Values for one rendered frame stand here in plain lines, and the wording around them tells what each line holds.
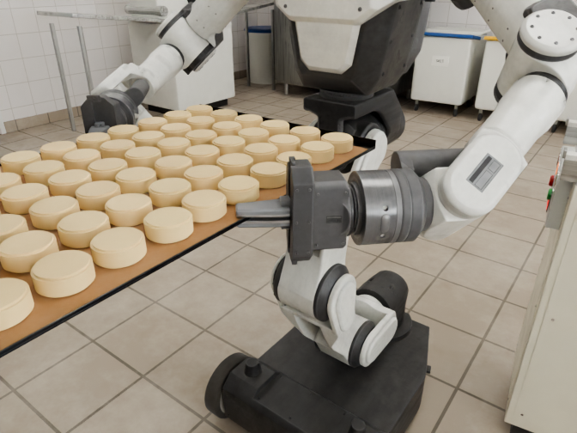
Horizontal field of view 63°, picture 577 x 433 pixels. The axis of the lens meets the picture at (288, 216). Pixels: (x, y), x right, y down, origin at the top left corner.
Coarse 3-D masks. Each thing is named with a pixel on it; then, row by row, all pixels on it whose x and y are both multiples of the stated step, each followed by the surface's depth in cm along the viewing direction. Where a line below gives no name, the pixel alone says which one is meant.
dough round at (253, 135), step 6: (240, 132) 76; (246, 132) 76; (252, 132) 76; (258, 132) 76; (264, 132) 76; (246, 138) 74; (252, 138) 74; (258, 138) 74; (264, 138) 75; (246, 144) 75
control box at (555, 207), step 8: (560, 152) 125; (560, 160) 120; (560, 168) 112; (552, 184) 124; (560, 184) 109; (568, 184) 108; (552, 192) 116; (560, 192) 110; (568, 192) 109; (552, 200) 112; (560, 200) 111; (552, 208) 112; (560, 208) 111; (552, 216) 113; (560, 216) 112; (552, 224) 114
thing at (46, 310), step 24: (0, 168) 67; (264, 192) 59; (24, 216) 54; (192, 240) 49; (0, 264) 45; (144, 264) 45; (96, 288) 41; (48, 312) 38; (0, 336) 36; (24, 336) 36
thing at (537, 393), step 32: (576, 192) 104; (576, 224) 106; (544, 256) 136; (576, 256) 109; (544, 288) 116; (576, 288) 112; (544, 320) 119; (576, 320) 115; (544, 352) 123; (576, 352) 119; (512, 384) 138; (544, 384) 126; (576, 384) 122; (512, 416) 136; (544, 416) 130; (576, 416) 126
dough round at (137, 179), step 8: (128, 168) 61; (136, 168) 61; (144, 168) 61; (120, 176) 59; (128, 176) 59; (136, 176) 59; (144, 176) 59; (152, 176) 60; (120, 184) 58; (128, 184) 58; (136, 184) 58; (144, 184) 59; (128, 192) 59; (136, 192) 59; (144, 192) 59
